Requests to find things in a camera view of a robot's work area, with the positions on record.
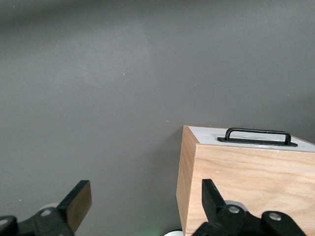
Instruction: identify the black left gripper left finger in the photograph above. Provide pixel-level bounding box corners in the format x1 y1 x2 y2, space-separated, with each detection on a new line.
0 180 93 236

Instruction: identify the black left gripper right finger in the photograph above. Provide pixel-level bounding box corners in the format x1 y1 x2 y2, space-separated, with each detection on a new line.
191 178 307 236

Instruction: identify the white-fronted wooden drawer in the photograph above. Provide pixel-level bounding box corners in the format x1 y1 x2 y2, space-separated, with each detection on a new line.
188 126 315 152

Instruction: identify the black metal drawer handle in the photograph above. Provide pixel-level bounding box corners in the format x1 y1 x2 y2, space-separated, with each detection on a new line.
217 127 298 148

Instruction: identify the light wooden drawer cabinet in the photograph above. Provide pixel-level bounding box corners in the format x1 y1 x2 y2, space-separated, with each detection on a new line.
176 125 315 236

